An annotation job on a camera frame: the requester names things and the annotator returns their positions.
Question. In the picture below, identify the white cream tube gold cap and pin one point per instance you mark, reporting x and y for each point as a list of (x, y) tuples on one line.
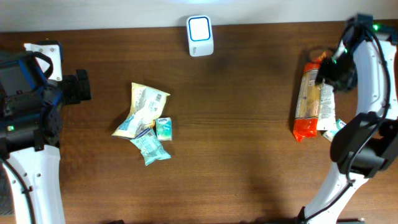
[(327, 117)]

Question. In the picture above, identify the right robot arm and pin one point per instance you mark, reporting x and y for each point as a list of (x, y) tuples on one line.
[(364, 58)]

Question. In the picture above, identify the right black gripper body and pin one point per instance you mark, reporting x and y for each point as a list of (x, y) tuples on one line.
[(337, 75)]

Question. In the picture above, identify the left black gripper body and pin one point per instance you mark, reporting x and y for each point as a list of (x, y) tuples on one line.
[(72, 88)]

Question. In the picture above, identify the cream white snack bag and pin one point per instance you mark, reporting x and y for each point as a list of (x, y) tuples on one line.
[(147, 104)]

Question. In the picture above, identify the white barcode scanner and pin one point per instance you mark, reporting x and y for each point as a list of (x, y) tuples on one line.
[(200, 36)]

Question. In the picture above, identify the small teal snack bag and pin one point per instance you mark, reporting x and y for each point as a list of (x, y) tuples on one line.
[(150, 147)]

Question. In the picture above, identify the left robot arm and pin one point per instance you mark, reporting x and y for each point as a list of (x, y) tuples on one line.
[(30, 134)]

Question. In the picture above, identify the orange spaghetti pasta pack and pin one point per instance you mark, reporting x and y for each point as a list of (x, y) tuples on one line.
[(308, 102)]

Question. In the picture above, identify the green Kleenex tissue pack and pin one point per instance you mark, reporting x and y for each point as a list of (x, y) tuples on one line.
[(164, 129)]

